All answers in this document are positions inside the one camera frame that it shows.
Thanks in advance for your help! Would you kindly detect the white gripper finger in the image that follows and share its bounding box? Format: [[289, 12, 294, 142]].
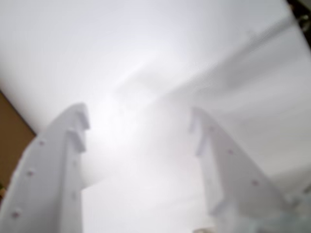
[[0, 102, 91, 233], [189, 106, 293, 233]]

